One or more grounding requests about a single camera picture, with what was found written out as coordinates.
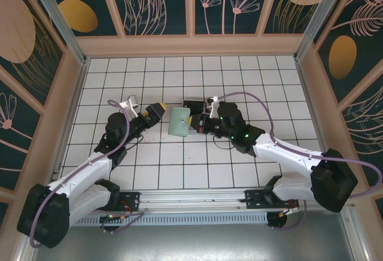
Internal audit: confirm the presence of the short purple base cable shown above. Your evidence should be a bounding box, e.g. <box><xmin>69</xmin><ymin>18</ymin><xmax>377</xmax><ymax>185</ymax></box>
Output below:
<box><xmin>100</xmin><ymin>211</ymin><xmax>145</xmax><ymax>235</ymax></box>
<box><xmin>268</xmin><ymin>199</ymin><xmax>309</xmax><ymax>232</ymax></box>

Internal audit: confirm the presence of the grey metal sheet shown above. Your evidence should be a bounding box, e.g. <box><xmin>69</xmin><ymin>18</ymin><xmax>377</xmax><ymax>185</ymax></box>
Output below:
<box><xmin>29</xmin><ymin>210</ymin><xmax>370</xmax><ymax>261</ymax></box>

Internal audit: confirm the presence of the aluminium frame post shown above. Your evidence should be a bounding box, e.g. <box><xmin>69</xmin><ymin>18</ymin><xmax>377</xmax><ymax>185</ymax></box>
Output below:
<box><xmin>294</xmin><ymin>0</ymin><xmax>344</xmax><ymax>63</ymax></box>
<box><xmin>24</xmin><ymin>0</ymin><xmax>88</xmax><ymax>66</ymax></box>

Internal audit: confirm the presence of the black gold-print card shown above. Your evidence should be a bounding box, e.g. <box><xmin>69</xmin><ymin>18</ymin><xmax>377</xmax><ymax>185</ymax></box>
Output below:
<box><xmin>183</xmin><ymin>100</ymin><xmax>206</xmax><ymax>110</ymax></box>

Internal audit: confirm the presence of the long purple camera cable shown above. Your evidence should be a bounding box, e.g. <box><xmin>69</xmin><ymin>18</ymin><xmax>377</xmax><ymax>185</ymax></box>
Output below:
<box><xmin>214</xmin><ymin>92</ymin><xmax>383</xmax><ymax>199</ymax></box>
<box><xmin>29</xmin><ymin>99</ymin><xmax>132</xmax><ymax>248</ymax></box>

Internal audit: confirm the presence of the perforated grey cable duct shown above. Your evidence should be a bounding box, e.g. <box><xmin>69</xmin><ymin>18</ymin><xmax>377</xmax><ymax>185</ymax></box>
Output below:
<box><xmin>73</xmin><ymin>212</ymin><xmax>269</xmax><ymax>226</ymax></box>

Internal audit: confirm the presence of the thin black cable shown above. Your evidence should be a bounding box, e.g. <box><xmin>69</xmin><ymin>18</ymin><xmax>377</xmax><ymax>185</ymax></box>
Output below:
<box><xmin>212</xmin><ymin>133</ymin><xmax>239</xmax><ymax>151</ymax></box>

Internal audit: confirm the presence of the pale green card holder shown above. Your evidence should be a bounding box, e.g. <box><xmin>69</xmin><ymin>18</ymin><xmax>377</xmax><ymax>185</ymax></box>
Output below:
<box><xmin>167</xmin><ymin>107</ymin><xmax>193</xmax><ymax>138</ymax></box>

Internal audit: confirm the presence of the aluminium mounting rail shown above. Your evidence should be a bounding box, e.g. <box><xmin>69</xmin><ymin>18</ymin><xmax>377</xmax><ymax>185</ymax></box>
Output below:
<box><xmin>119</xmin><ymin>189</ymin><xmax>248</xmax><ymax>211</ymax></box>

